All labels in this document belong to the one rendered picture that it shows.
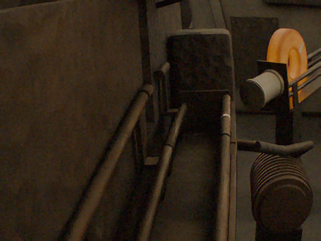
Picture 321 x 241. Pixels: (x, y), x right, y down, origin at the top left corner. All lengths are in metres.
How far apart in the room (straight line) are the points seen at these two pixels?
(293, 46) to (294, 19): 2.17
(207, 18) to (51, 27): 3.08
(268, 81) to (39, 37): 0.73
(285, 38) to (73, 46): 0.74
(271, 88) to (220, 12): 2.36
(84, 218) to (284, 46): 0.78
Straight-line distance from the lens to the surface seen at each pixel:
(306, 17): 3.22
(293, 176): 0.90
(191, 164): 0.60
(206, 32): 0.79
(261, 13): 3.26
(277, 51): 1.00
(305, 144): 0.98
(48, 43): 0.28
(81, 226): 0.29
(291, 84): 1.01
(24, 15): 0.25
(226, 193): 0.41
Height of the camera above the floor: 0.87
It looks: 15 degrees down
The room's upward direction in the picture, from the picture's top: 4 degrees counter-clockwise
